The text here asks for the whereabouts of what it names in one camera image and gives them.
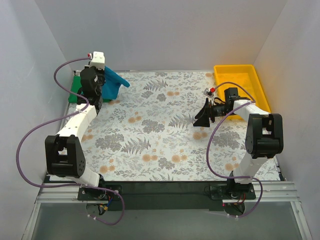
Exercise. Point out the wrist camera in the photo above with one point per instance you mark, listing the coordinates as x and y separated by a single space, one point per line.
209 92
97 60

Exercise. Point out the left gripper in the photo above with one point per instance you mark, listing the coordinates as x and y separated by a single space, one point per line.
100 75

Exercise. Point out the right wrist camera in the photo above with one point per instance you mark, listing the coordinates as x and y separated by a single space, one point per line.
209 92

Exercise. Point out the blue t shirt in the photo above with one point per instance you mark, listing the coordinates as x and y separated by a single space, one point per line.
112 84

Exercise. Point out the aluminium frame rail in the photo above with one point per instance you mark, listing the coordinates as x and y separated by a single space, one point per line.
57 215

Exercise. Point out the floral table cloth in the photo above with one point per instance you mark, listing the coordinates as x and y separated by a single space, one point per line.
147 133

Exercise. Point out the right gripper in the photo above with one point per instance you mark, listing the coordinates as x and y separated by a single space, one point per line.
212 114

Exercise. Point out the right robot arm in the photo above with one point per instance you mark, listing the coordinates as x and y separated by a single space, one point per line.
263 140

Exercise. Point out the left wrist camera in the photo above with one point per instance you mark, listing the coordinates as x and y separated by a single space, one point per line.
97 60

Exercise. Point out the folded green t shirt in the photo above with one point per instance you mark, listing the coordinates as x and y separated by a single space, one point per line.
76 85

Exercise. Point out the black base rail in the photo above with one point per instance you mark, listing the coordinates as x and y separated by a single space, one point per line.
167 195

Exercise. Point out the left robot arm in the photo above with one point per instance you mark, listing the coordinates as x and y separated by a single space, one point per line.
64 155

